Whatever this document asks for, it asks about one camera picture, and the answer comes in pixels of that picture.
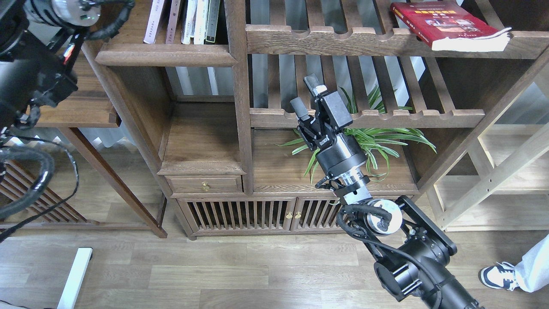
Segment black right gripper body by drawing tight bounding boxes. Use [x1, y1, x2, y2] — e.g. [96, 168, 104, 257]
[298, 92, 367, 179]

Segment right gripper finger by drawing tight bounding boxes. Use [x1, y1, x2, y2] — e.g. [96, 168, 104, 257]
[290, 98, 309, 121]
[304, 74, 327, 97]

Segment red book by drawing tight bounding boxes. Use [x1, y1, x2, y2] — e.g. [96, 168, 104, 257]
[390, 1, 510, 52]

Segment maroon book with white characters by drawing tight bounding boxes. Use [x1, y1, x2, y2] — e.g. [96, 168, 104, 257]
[165, 0, 181, 44]

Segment white thick book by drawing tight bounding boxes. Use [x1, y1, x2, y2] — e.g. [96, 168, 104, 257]
[143, 0, 166, 44]

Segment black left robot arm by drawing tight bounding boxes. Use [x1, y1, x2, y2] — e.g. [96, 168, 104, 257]
[0, 0, 135, 218]

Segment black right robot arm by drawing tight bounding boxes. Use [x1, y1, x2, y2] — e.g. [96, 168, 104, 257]
[291, 74, 481, 309]

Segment light wooden shelf unit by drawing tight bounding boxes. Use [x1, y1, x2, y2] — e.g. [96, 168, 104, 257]
[425, 64, 549, 233]

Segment dark wooden bookshelf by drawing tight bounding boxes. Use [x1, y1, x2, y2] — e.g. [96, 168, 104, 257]
[83, 0, 548, 240]

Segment dark upright book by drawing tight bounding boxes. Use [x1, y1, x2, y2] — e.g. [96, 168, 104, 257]
[204, 0, 221, 44]

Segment white upright book middle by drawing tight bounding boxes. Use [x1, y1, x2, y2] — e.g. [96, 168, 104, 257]
[193, 0, 209, 45]

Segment white upright book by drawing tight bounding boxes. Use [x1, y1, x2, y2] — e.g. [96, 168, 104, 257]
[193, 0, 209, 45]
[181, 0, 198, 45]

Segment white upright book left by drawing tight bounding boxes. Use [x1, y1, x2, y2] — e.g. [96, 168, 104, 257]
[181, 0, 198, 45]

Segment white and navy sneaker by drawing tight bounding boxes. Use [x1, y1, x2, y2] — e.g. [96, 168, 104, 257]
[479, 261, 519, 291]

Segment person leg grey trousers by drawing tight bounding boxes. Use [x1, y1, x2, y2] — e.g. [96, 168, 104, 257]
[515, 236, 549, 293]

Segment white metal bar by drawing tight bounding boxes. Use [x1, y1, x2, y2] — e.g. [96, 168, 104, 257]
[56, 248, 93, 309]

